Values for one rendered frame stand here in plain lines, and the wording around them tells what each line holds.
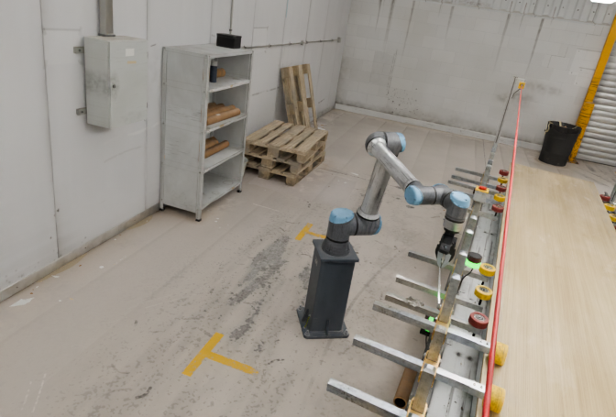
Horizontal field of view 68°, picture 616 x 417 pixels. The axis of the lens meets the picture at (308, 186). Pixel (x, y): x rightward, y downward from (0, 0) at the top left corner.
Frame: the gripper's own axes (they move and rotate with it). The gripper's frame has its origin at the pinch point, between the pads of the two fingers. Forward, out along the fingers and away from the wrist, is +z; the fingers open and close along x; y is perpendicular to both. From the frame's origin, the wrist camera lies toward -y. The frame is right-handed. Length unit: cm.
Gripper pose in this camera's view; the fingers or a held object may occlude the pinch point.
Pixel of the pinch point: (441, 266)
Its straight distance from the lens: 233.4
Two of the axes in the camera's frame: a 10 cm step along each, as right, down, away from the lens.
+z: -1.4, 9.2, 3.6
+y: 4.1, -2.8, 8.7
